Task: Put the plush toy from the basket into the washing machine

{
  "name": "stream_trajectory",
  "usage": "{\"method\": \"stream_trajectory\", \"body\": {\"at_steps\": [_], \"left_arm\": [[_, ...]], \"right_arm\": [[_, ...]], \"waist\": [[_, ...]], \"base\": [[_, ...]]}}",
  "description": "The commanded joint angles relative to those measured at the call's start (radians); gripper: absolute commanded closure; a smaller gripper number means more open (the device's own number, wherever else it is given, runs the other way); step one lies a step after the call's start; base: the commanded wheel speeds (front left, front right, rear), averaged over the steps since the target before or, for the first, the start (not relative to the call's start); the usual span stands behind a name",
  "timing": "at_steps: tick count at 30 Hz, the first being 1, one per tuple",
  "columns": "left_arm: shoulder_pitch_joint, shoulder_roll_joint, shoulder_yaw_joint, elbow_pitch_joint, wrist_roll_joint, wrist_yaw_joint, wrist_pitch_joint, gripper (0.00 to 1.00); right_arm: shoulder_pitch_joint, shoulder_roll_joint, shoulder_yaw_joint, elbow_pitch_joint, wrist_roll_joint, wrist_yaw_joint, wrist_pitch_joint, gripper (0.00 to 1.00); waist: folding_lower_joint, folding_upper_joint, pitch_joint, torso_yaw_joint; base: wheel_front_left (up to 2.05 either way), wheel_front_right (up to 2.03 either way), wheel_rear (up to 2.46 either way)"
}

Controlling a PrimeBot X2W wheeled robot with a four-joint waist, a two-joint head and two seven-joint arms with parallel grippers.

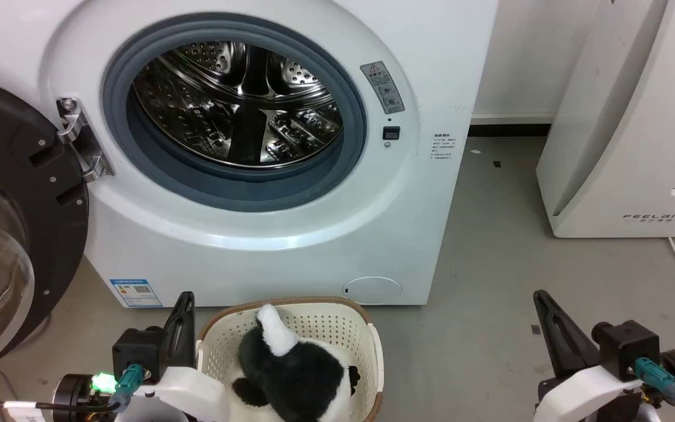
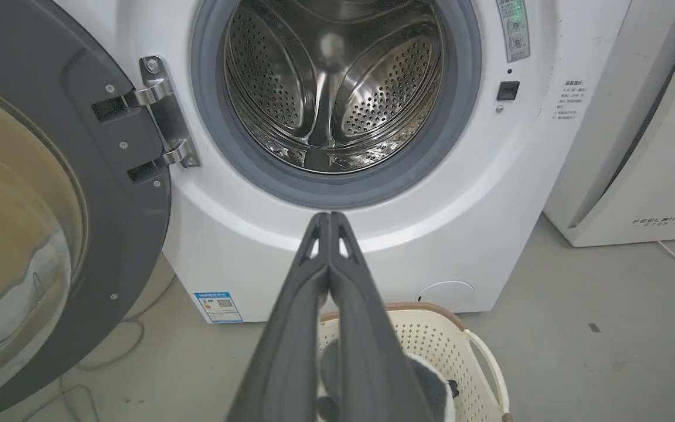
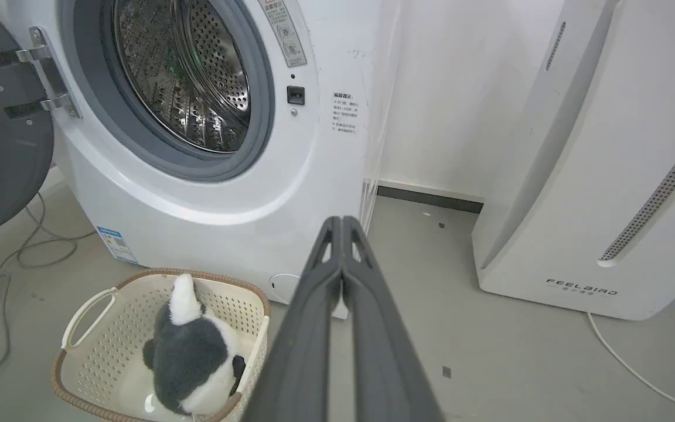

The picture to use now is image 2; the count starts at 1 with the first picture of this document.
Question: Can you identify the grey floor cable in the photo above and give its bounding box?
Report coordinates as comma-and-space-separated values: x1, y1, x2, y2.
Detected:
21, 273, 178, 422

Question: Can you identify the white air purifier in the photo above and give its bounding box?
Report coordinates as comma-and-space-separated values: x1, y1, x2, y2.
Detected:
543, 0, 675, 248

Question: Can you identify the white front-load washing machine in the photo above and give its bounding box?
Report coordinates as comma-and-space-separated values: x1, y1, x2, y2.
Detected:
53, 0, 632, 324

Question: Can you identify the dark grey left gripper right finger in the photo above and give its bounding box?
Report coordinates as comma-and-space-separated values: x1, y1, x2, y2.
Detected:
329, 212, 435, 422

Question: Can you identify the grey washing machine door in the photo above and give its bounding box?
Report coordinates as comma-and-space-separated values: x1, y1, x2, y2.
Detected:
0, 0, 172, 422

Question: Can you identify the cream perforated laundry basket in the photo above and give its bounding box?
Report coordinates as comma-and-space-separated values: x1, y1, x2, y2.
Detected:
318, 302, 514, 422

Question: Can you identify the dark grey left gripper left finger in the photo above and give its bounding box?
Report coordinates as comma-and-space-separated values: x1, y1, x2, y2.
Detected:
226, 212, 330, 422

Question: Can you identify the grey cloth in basket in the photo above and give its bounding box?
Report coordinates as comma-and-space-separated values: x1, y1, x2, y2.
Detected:
316, 339, 459, 422

